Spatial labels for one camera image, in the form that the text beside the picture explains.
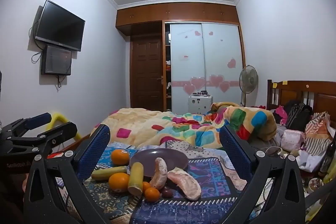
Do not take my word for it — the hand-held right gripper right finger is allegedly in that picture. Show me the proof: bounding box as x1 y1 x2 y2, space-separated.
219 124 307 224

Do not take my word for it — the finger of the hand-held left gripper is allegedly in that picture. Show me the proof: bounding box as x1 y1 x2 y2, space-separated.
5 112 52 137
8 122 78 155

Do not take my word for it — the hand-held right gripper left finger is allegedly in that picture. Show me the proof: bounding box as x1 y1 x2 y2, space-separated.
24 124 111 224

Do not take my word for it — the thin sugarcane piece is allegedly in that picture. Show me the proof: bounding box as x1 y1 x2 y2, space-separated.
91 166 128 181

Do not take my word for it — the medium orange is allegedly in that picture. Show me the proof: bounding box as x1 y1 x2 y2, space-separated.
111 149 131 166

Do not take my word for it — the large orange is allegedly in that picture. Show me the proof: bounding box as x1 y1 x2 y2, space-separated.
108 173 130 193

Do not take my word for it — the thick sugarcane piece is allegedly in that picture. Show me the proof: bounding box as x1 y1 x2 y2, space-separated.
128 162 144 196

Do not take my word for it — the peeled pomelo segment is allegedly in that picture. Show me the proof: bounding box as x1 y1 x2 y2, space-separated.
167 167 202 201
149 157 168 190

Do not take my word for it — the brown round plate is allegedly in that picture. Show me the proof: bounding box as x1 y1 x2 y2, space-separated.
130 148 189 177

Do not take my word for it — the yellow foam tube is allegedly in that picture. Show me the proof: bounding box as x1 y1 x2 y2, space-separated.
46 112 82 141

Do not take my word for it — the grey plush toy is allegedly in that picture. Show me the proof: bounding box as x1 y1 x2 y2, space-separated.
249 126 284 154

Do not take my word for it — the small white cabinet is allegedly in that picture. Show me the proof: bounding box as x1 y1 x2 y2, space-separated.
188 92 214 115

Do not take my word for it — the pink clothing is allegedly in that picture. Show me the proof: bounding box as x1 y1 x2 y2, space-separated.
273 106 289 125

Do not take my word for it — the pink bag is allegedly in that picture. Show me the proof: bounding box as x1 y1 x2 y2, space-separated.
281 130 305 151

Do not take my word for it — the colourful patchwork blanket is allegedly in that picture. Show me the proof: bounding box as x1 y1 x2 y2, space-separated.
91 102 277 151

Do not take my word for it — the black backpack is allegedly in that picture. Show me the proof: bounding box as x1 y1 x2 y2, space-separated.
286 100 313 131

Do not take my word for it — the standing fan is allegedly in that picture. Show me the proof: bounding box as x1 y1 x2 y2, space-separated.
239 65 259 107

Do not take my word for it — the white plastic bag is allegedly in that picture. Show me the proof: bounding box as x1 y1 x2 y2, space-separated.
299 150 324 172

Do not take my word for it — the wooden bed headboard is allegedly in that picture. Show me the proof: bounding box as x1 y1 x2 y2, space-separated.
266 79 336 119

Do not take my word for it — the striped bag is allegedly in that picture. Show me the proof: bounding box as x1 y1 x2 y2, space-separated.
304 112 333 157

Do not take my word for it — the small bowl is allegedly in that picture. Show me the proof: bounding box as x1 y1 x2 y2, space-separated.
308 177 325 192

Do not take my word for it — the dark bottle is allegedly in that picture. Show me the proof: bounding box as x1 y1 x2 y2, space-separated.
319 143 336 178

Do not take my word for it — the brown wooden door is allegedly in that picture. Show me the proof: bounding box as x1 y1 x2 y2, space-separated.
130 34 164 111

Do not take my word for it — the wooden wardrobe with sliding doors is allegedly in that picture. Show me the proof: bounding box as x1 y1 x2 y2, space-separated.
116 1 246 112

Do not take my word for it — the small wall monitor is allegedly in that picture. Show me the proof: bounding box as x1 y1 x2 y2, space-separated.
41 45 72 76

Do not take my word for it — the wall television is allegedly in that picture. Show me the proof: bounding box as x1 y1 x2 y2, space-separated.
35 0 86 52

